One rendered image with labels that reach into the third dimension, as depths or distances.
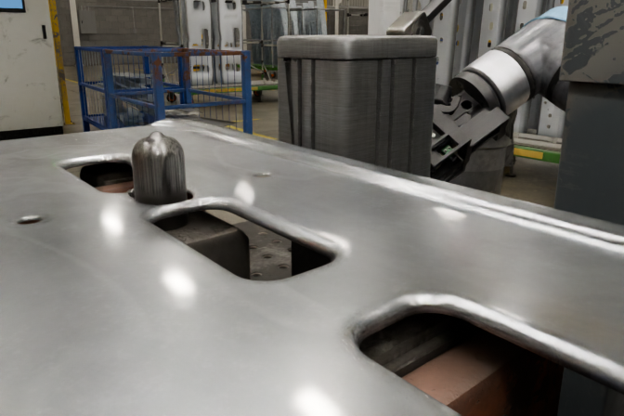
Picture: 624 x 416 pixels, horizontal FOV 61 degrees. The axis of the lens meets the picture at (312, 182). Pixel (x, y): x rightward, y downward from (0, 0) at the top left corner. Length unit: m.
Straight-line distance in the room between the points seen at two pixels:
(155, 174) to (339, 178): 0.08
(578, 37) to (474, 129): 0.23
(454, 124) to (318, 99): 0.30
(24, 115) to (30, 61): 0.57
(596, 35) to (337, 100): 0.19
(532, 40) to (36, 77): 6.03
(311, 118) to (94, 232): 0.18
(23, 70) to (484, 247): 6.33
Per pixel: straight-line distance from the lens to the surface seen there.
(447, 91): 0.64
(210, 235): 0.20
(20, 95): 6.44
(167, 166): 0.20
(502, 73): 0.64
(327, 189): 0.21
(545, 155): 4.10
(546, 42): 0.68
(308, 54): 0.32
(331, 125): 0.31
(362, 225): 0.18
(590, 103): 0.42
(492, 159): 2.86
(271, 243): 0.97
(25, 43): 6.43
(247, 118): 4.42
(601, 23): 0.41
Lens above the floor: 1.06
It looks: 15 degrees down
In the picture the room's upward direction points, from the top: straight up
